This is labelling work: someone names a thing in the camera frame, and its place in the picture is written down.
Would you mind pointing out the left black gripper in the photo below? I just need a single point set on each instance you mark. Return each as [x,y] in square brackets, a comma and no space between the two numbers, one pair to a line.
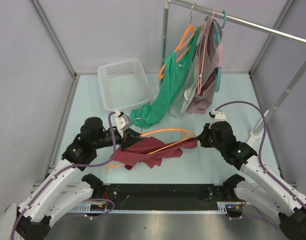
[128,139]

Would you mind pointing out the mauve hanging garment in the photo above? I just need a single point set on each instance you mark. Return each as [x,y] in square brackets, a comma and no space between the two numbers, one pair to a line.
[200,103]

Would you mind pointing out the teal hanger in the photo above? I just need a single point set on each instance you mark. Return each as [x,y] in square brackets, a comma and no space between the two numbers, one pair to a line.
[214,51]

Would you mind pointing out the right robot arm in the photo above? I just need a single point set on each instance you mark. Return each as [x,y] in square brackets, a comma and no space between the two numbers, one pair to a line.
[284,204]

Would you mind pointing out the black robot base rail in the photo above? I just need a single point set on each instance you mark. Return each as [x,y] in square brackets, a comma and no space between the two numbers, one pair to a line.
[165,197]

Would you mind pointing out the white hanging garment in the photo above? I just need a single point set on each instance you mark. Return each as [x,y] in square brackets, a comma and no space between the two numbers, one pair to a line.
[187,91]

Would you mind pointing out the red tank top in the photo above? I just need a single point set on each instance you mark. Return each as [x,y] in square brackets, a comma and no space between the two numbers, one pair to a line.
[152,151]

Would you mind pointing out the metal clothes rack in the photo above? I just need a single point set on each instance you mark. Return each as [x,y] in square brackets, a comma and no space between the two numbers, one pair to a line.
[268,30]

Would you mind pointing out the pink hanger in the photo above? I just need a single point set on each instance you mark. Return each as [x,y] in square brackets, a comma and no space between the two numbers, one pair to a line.
[203,50]

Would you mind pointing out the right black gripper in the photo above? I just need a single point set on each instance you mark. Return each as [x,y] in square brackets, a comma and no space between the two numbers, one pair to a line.
[203,136]

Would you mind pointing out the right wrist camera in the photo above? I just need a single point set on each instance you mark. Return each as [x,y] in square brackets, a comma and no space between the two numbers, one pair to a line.
[217,115]

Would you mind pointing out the green hanging shirt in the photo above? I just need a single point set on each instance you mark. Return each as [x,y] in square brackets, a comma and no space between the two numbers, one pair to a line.
[174,74]

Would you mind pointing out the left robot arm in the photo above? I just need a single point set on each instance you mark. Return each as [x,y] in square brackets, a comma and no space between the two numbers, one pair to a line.
[47,205]

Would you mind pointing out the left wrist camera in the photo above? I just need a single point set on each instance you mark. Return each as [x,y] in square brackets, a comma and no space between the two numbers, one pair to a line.
[122,122]

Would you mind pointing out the orange hanger with green shirt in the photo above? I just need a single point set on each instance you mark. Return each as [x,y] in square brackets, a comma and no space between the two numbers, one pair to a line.
[187,36]

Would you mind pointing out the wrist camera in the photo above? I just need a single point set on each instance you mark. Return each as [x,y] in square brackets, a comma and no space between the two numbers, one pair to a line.
[122,122]
[217,115]

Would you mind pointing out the white plastic basket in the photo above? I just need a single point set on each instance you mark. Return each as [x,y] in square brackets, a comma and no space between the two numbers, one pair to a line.
[124,85]

